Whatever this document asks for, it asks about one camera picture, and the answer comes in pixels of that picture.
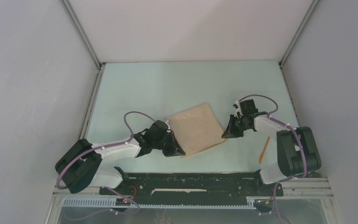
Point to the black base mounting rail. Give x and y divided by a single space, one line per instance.
194 189

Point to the aluminium corner frame post right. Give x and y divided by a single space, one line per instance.
299 31

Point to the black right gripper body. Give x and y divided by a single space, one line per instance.
241 127

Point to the orange plastic knife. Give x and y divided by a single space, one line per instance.
264 150

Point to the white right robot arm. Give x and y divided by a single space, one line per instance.
297 152

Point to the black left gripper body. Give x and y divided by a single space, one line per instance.
157 143

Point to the beige cloth napkin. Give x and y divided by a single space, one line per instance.
196 129

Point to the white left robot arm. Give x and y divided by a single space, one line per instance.
91 165

